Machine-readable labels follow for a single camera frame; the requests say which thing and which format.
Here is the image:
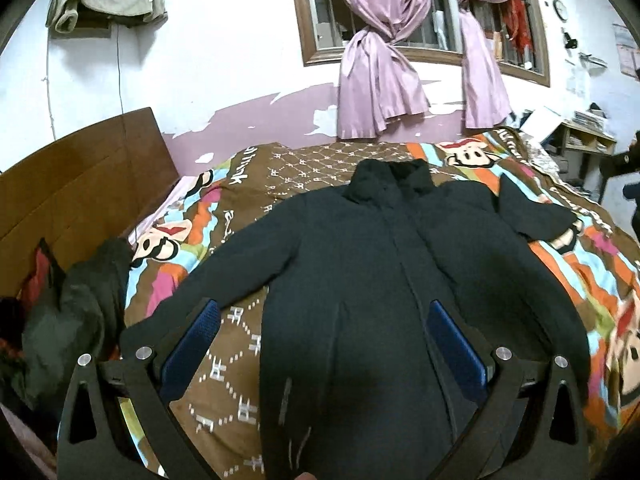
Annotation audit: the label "black padded jacket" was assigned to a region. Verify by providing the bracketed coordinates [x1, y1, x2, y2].
[150, 159, 590, 479]

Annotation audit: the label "dark clothes pile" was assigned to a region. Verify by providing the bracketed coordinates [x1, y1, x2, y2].
[1, 238, 132, 451]

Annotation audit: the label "red clothes outside window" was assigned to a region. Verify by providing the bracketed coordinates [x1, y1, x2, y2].
[500, 0, 533, 56]

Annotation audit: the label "brown wooden headboard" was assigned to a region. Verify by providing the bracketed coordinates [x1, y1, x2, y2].
[1, 108, 179, 296]

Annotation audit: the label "wooden shelf unit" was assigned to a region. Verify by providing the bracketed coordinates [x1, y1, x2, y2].
[542, 120, 617, 192]

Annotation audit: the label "right pink curtain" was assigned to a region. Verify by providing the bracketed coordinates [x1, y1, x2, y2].
[457, 0, 511, 129]

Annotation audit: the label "pink curtain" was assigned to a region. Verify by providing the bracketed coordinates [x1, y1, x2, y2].
[337, 0, 432, 140]
[457, 0, 511, 129]

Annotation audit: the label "left pink curtain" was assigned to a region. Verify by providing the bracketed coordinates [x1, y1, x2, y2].
[337, 0, 432, 140]

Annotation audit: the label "wall calendar poster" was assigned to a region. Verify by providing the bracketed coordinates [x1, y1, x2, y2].
[613, 24, 640, 80]

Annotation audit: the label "round wall clock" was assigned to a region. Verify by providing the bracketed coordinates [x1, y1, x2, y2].
[552, 0, 568, 23]

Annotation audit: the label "white wall cable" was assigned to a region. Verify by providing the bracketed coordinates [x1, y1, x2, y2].
[114, 22, 126, 116]

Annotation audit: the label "brown wooden window frame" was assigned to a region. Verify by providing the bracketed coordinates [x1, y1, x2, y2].
[294, 0, 550, 87]

